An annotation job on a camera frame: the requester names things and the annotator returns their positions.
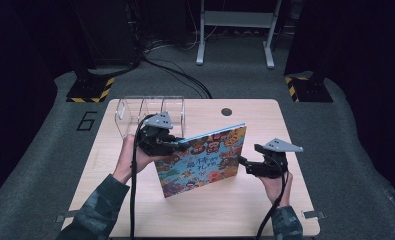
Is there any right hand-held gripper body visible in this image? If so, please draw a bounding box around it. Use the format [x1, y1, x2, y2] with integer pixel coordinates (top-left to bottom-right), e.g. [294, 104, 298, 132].
[254, 137, 304, 179]

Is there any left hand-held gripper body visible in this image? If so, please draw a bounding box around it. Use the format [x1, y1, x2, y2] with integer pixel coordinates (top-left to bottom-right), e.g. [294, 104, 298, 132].
[136, 111, 186, 158]

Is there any colourful cartoon picture book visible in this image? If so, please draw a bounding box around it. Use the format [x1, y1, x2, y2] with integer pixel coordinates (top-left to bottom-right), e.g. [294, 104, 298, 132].
[154, 122, 248, 199]

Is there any clear acrylic book rack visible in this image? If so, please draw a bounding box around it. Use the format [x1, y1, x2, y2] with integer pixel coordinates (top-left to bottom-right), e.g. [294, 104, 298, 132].
[114, 95, 186, 140]

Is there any person's right hand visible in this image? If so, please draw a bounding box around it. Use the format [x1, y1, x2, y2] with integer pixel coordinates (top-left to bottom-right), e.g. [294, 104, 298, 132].
[258, 170, 294, 208]

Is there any person's left hand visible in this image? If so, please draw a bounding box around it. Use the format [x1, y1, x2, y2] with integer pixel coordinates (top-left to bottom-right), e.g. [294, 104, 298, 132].
[113, 134, 161, 185]

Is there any black yellow striped stand base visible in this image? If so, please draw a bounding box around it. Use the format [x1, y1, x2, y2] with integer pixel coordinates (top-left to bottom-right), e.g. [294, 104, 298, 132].
[284, 75, 334, 104]
[66, 77, 116, 104]

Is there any black equipment cabinet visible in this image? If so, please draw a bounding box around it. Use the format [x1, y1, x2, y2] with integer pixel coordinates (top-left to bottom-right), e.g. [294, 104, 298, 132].
[72, 0, 143, 68]

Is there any dark curtain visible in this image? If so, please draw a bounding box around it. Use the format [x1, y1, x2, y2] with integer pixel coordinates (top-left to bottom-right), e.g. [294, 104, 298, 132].
[283, 0, 395, 214]
[0, 0, 86, 209]

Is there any white metal stand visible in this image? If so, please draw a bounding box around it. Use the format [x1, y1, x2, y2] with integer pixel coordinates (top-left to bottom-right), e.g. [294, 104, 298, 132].
[196, 0, 283, 70]

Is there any black floor cable bundle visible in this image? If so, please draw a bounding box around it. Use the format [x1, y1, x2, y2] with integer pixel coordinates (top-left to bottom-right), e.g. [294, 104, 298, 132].
[88, 54, 214, 100]

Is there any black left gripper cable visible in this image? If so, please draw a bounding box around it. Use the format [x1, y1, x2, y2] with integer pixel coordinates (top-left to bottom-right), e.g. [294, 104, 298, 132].
[129, 113, 157, 240]

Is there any metal table edge bracket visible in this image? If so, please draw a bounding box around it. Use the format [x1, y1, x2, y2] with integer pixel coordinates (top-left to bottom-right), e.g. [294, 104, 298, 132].
[301, 209, 327, 220]
[54, 209, 81, 223]

